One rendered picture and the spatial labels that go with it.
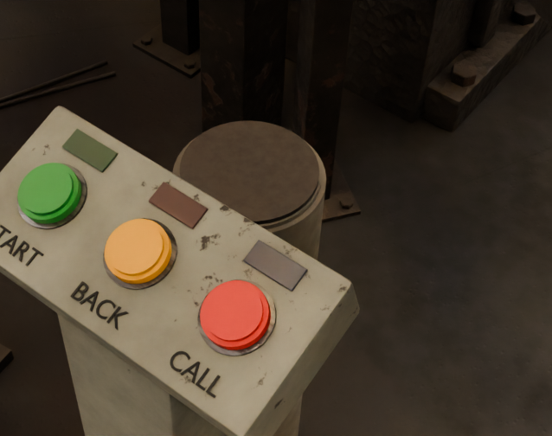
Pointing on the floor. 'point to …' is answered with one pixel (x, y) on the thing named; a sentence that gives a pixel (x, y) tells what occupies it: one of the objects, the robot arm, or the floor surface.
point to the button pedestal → (160, 299)
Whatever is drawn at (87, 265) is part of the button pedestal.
